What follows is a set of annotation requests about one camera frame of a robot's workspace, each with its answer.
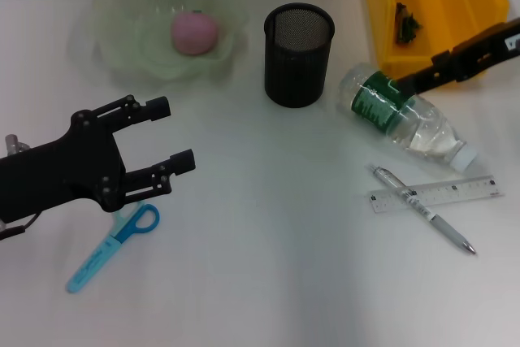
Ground blue sheathed scissors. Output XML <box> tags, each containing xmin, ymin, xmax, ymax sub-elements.
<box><xmin>66</xmin><ymin>200</ymin><xmax>161</xmax><ymax>294</ymax></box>

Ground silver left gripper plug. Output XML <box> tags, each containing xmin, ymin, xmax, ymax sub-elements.
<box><xmin>4</xmin><ymin>133</ymin><xmax>32</xmax><ymax>153</ymax></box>

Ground green plastic wrapper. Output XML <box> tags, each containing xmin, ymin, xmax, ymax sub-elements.
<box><xmin>394</xmin><ymin>2</ymin><xmax>424</xmax><ymax>45</ymax></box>

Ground pink peach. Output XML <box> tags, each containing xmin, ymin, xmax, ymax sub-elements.
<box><xmin>170</xmin><ymin>11</ymin><xmax>220</xmax><ymax>55</ymax></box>

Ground clear green-label water bottle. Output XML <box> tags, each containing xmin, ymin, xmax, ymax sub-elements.
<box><xmin>339</xmin><ymin>61</ymin><xmax>479</xmax><ymax>171</ymax></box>

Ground green translucent fruit bowl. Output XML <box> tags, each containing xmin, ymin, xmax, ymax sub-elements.
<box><xmin>67</xmin><ymin>0</ymin><xmax>249</xmax><ymax>90</ymax></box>

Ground black mesh pen holder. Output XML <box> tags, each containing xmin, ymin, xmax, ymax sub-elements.
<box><xmin>263</xmin><ymin>2</ymin><xmax>336</xmax><ymax>109</ymax></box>

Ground clear grey ballpoint pen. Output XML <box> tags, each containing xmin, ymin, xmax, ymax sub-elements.
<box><xmin>368</xmin><ymin>163</ymin><xmax>477</xmax><ymax>256</ymax></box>

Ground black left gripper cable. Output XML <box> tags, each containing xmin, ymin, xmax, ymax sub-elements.
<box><xmin>0</xmin><ymin>212</ymin><xmax>41</xmax><ymax>242</ymax></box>

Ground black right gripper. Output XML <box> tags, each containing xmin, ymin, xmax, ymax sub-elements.
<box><xmin>396</xmin><ymin>17</ymin><xmax>520</xmax><ymax>96</ymax></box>

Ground transparent plastic ruler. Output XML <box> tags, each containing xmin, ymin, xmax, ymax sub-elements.
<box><xmin>369</xmin><ymin>175</ymin><xmax>505</xmax><ymax>215</ymax></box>

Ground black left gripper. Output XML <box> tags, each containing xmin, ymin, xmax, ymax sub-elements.
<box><xmin>0</xmin><ymin>94</ymin><xmax>197</xmax><ymax>222</ymax></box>

